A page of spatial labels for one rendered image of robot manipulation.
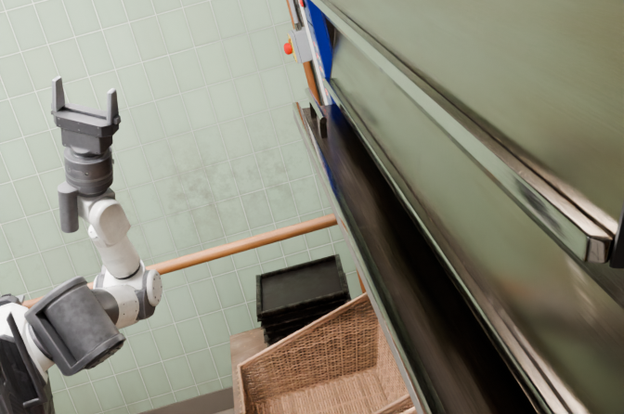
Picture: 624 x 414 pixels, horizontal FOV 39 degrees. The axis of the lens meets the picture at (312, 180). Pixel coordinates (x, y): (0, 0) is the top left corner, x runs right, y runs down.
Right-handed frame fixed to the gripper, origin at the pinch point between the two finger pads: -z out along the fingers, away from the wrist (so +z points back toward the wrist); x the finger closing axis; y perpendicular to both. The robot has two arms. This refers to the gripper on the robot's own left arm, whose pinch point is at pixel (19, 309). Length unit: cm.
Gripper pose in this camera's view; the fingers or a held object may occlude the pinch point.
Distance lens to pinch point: 225.1
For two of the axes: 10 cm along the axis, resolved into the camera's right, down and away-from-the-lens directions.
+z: -0.3, 3.7, -9.3
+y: 9.6, -2.3, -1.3
